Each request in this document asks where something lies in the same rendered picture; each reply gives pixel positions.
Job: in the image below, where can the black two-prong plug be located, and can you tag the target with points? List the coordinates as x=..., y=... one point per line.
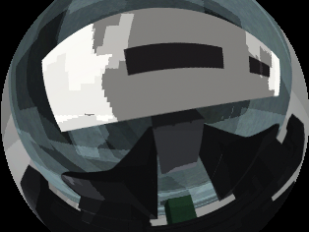
x=177, y=138

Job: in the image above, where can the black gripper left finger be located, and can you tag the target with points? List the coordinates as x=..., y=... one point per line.
x=133, y=180

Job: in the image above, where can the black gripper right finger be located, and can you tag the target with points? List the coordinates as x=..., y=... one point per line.
x=228, y=157

